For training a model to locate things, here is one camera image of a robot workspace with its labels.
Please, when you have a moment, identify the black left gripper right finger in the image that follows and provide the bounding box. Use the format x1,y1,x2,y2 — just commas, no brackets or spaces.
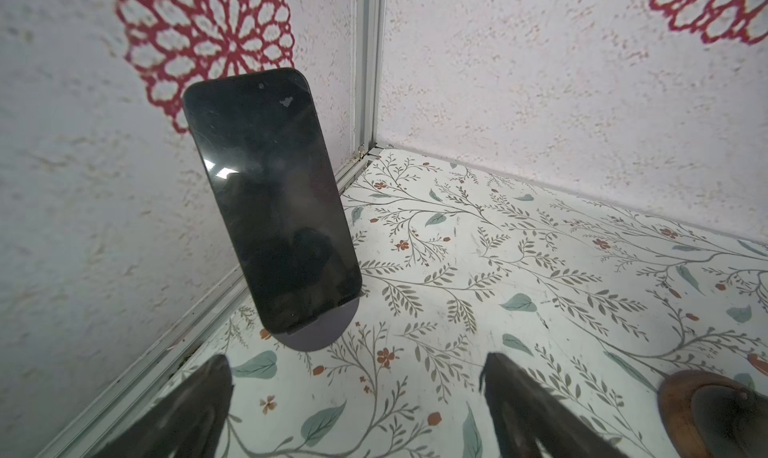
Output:
480,352,624,458

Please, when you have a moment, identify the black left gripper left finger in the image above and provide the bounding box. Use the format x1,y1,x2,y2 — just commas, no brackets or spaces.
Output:
94,354,234,458

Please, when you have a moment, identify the black smartphone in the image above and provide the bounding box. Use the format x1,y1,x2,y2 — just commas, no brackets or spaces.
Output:
182,68,362,334

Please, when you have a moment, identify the grey round phone stand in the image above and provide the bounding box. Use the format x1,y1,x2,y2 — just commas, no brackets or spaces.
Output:
273,298,360,352

